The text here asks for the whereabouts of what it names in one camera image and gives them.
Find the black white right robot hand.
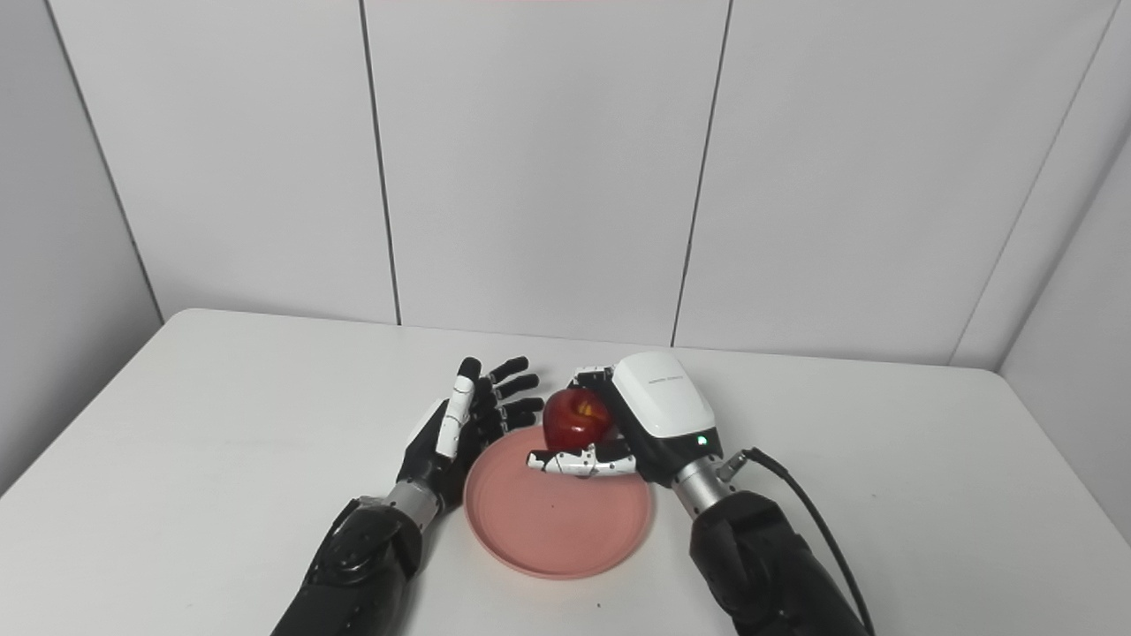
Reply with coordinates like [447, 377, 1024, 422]
[528, 351, 724, 488]

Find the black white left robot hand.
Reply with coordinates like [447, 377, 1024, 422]
[396, 356, 546, 511]

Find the red apple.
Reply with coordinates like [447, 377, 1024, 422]
[543, 387, 614, 451]

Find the pink plastic plate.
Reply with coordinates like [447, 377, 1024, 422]
[463, 424, 656, 581]

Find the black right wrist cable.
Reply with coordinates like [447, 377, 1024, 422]
[717, 448, 877, 636]

